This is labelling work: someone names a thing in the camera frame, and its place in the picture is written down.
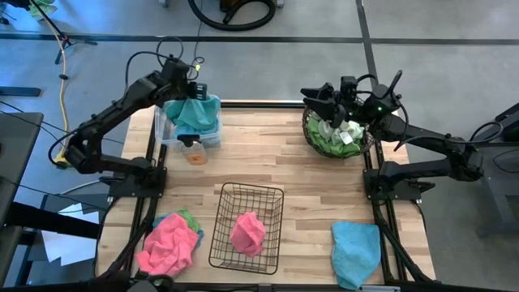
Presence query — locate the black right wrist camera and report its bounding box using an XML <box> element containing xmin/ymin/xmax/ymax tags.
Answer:
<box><xmin>340</xmin><ymin>75</ymin><xmax>358</xmax><ymax>97</ymax></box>

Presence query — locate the spray bottle with orange liquid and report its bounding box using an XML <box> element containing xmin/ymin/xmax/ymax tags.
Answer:
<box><xmin>177</xmin><ymin>133</ymin><xmax>208</xmax><ymax>166</ymax></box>

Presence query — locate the pink microfiber towel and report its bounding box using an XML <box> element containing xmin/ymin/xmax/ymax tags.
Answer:
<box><xmin>135</xmin><ymin>213</ymin><xmax>200</xmax><ymax>277</ymax></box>
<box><xmin>229</xmin><ymin>211</ymin><xmax>268</xmax><ymax>258</ymax></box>

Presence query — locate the dark woven round basket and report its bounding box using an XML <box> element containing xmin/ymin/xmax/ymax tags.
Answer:
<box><xmin>302</xmin><ymin>103</ymin><xmax>376</xmax><ymax>160</ymax></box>

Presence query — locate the black metal table frame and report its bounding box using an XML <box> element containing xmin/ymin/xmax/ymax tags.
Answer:
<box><xmin>95</xmin><ymin>99</ymin><xmax>437</xmax><ymax>292</ymax></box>

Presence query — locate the black wire rectangular basket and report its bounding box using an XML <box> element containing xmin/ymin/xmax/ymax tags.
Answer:
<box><xmin>208</xmin><ymin>182</ymin><xmax>285</xmax><ymax>276</ymax></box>

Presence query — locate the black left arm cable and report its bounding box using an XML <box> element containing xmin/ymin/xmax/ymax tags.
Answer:
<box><xmin>123</xmin><ymin>36</ymin><xmax>199</xmax><ymax>94</ymax></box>

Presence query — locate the white floor cable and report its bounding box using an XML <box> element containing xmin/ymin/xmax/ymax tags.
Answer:
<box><xmin>60</xmin><ymin>180</ymin><xmax>102</xmax><ymax>195</ymax></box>

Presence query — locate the dark vacuum cleaner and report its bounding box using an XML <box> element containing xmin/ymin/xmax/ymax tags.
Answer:
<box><xmin>218</xmin><ymin>0</ymin><xmax>281</xmax><ymax>13</ymax></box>

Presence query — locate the long black floor cable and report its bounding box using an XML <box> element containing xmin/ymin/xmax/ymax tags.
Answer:
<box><xmin>0</xmin><ymin>101</ymin><xmax>122</xmax><ymax>145</ymax></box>

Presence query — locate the dark grey desk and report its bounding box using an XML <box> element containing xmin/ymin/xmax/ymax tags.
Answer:
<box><xmin>0</xmin><ymin>111</ymin><xmax>45</xmax><ymax>228</ymax></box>

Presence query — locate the pale green microfiber towel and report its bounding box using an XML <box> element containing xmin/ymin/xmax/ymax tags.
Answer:
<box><xmin>317</xmin><ymin>118</ymin><xmax>366</xmax><ymax>146</ymax></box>

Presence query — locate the black tripod stand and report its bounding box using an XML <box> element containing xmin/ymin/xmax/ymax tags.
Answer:
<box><xmin>14</xmin><ymin>0</ymin><xmax>99</xmax><ymax>66</ymax></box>

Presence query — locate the black floor beam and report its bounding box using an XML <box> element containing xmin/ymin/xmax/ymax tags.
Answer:
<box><xmin>0</xmin><ymin>200</ymin><xmax>102</xmax><ymax>241</ymax></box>

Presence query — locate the black floor stand foot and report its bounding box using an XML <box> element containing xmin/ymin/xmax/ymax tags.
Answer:
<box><xmin>0</xmin><ymin>86</ymin><xmax>43</xmax><ymax>98</ymax></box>

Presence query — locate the green shoe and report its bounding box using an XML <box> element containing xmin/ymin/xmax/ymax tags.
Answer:
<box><xmin>28</xmin><ymin>0</ymin><xmax>58</xmax><ymax>19</ymax></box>

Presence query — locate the clear plastic bin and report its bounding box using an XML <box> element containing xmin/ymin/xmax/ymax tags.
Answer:
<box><xmin>153</xmin><ymin>95</ymin><xmax>223</xmax><ymax>150</ymax></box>

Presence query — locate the dark grey side table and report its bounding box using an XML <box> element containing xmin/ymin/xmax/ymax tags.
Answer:
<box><xmin>445</xmin><ymin>101</ymin><xmax>519</xmax><ymax>238</ymax></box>

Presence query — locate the yellow extension cable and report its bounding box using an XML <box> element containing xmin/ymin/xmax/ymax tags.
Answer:
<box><xmin>38</xmin><ymin>0</ymin><xmax>71</xmax><ymax>168</ymax></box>

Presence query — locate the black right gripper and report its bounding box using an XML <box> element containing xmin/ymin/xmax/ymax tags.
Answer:
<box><xmin>300</xmin><ymin>82</ymin><xmax>368</xmax><ymax>129</ymax></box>

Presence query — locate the white paper sheet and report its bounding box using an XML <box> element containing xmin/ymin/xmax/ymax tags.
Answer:
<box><xmin>40</xmin><ymin>202</ymin><xmax>102</xmax><ymax>267</ymax></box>

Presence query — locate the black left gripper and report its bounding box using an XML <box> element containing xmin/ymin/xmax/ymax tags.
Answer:
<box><xmin>164</xmin><ymin>59</ymin><xmax>210</xmax><ymax>101</ymax></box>

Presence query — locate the thin black floor cable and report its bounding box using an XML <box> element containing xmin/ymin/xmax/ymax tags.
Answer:
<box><xmin>190</xmin><ymin>0</ymin><xmax>206</xmax><ymax>68</ymax></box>

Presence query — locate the black hose loop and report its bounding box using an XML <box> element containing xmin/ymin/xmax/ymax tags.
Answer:
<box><xmin>187</xmin><ymin>0</ymin><xmax>279</xmax><ymax>32</ymax></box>

